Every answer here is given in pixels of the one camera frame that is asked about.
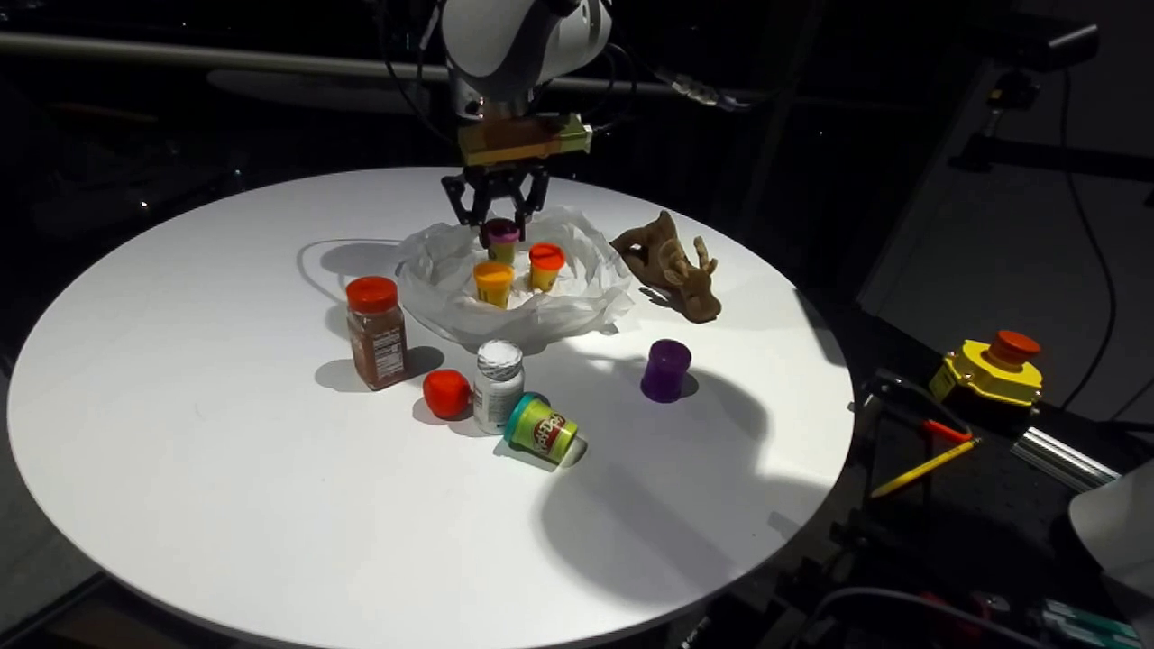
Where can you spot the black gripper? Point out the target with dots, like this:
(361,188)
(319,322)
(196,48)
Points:
(508,182)

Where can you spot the orange lid dough tub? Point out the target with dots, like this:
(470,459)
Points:
(546,264)

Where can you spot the white pill bottle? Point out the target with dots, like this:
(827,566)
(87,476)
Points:
(498,378)

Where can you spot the dark purple dough tub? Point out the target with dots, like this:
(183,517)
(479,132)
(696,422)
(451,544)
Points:
(665,369)

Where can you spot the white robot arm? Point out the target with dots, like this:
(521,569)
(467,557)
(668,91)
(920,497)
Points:
(524,42)

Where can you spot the clear plastic bag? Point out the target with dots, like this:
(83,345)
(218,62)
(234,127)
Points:
(580,300)

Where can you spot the brown plush moose toy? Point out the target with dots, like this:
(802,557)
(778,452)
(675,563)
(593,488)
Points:
(668,264)

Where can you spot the red lid spice jar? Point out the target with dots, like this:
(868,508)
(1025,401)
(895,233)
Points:
(375,335)

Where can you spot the small red dough tub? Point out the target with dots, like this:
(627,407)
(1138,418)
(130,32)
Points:
(444,395)

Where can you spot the green dough tub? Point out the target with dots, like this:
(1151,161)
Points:
(541,431)

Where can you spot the metal railing bar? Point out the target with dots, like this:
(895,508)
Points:
(183,51)

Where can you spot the yellow pencil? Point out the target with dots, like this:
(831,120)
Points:
(926,466)

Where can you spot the yellow emergency stop button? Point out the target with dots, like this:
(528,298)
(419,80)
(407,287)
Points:
(993,364)

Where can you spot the aluminium profile bar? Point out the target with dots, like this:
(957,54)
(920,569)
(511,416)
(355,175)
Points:
(1067,456)

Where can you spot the white rounded object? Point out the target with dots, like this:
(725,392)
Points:
(1118,529)

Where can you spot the yellow green wrist camera box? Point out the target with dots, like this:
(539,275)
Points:
(528,139)

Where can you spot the black camera on stand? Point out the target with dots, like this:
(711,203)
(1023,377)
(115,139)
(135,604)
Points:
(1023,48)

